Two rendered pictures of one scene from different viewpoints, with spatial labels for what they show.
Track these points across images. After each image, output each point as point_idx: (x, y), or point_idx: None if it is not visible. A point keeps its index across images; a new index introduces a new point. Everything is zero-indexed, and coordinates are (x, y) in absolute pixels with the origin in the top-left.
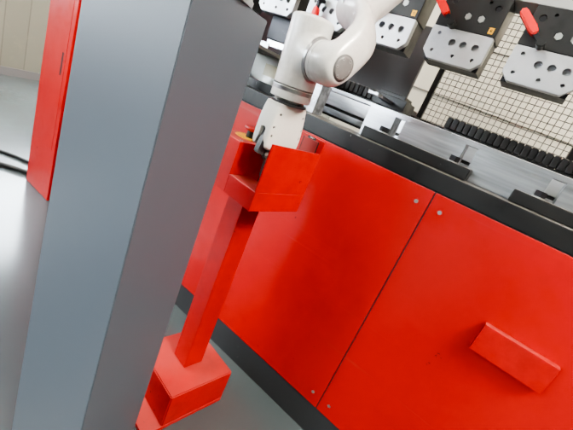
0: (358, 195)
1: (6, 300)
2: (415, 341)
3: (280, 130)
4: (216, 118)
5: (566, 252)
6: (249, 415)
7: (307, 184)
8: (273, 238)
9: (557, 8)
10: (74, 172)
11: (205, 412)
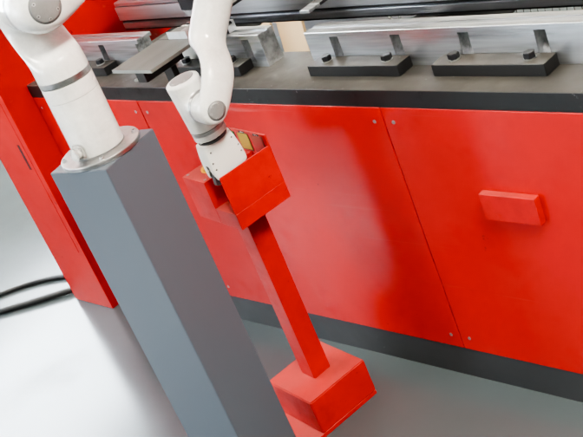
0: (340, 139)
1: (148, 414)
2: (465, 236)
3: (220, 160)
4: (167, 204)
5: (473, 108)
6: (410, 390)
7: (279, 172)
8: (318, 213)
9: None
10: (122, 286)
11: (363, 408)
